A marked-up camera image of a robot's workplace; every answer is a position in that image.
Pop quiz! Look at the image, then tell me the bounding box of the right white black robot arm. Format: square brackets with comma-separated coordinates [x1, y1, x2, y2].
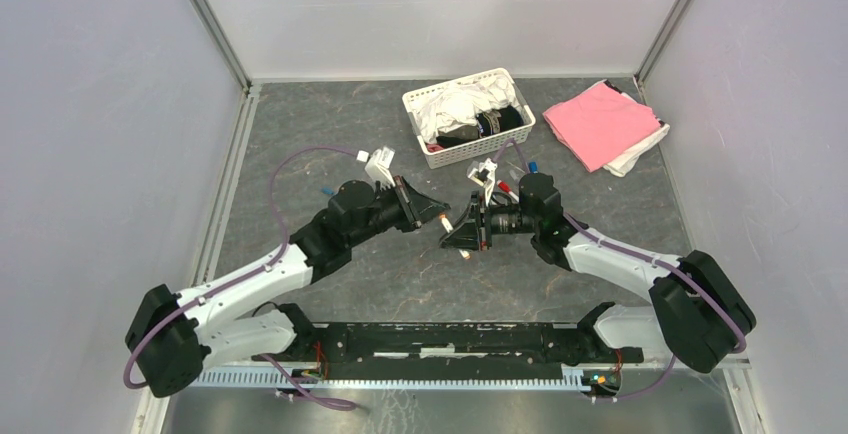
[439, 172, 757, 373]

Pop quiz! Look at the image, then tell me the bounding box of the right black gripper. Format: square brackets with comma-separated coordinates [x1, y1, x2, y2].
[439, 191, 539, 253]

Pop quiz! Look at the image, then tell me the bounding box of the white cloth under pink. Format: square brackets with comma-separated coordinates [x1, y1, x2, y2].
[593, 79, 670, 177]

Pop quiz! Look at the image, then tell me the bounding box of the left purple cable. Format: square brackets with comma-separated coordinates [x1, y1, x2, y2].
[123, 146, 362, 391]

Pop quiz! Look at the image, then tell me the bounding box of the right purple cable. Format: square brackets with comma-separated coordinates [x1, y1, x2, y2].
[493, 138, 749, 402]

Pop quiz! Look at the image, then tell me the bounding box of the purple cable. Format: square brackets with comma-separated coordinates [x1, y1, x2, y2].
[493, 138, 749, 402]
[123, 146, 362, 391]

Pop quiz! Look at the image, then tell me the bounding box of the pink folded cloth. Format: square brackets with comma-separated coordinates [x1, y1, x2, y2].
[543, 81, 664, 173]

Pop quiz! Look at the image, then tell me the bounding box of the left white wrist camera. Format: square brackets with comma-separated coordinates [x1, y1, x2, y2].
[355, 146, 395, 188]

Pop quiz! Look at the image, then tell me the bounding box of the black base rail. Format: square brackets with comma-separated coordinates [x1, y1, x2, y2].
[274, 322, 644, 381]

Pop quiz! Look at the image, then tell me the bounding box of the white cloth in basket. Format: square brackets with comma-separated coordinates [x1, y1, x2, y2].
[411, 76, 518, 144]

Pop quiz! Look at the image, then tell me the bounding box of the white plastic basket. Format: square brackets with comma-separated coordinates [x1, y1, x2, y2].
[402, 68, 536, 169]

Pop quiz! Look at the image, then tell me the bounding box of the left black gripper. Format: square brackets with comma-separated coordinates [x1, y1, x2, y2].
[348, 175, 450, 249]

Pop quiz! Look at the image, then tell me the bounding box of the black cloth in basket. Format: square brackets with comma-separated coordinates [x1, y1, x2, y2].
[436, 106, 525, 149]

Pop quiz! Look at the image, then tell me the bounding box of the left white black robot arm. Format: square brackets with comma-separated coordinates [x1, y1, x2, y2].
[124, 176, 450, 398]

